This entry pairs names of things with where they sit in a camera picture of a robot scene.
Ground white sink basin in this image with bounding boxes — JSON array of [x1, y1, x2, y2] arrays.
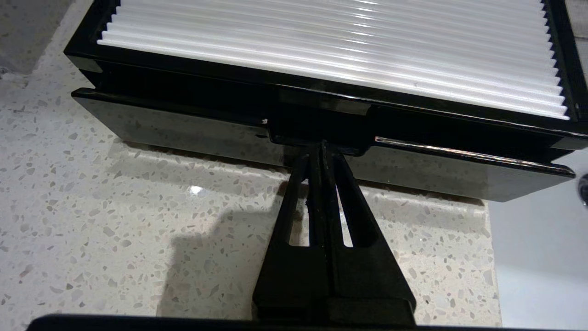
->
[[487, 149, 588, 331]]

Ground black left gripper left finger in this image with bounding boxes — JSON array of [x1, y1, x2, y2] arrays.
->
[[253, 143, 330, 319]]

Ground black box with white lid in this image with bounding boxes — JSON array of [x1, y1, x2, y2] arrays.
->
[[64, 0, 588, 138]]

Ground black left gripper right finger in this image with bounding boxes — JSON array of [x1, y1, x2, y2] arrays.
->
[[320, 140, 417, 306]]

